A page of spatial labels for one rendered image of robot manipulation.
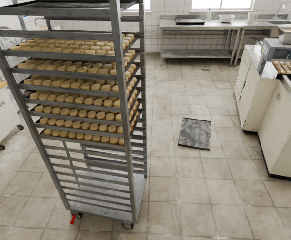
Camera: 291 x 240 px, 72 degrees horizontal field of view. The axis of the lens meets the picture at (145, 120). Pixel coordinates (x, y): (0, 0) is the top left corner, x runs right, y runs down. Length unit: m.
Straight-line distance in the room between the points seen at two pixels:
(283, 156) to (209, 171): 0.72
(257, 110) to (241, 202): 1.15
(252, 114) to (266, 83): 0.43
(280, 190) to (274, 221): 0.39
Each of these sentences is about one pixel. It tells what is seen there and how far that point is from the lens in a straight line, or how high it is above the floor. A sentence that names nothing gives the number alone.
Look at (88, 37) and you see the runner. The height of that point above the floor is 1.59.
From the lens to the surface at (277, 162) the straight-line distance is 2.42.
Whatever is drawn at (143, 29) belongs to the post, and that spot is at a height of 1.53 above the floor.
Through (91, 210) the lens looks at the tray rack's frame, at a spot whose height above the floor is 0.15.
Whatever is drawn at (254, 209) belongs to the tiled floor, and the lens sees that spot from 2.30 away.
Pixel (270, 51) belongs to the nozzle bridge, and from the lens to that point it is 2.52.
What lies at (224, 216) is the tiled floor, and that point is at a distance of 2.15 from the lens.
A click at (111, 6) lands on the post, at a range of 0.85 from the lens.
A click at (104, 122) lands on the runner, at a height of 1.14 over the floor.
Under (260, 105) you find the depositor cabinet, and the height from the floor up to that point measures 0.50.
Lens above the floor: 1.81
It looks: 36 degrees down
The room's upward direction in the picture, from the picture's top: 1 degrees counter-clockwise
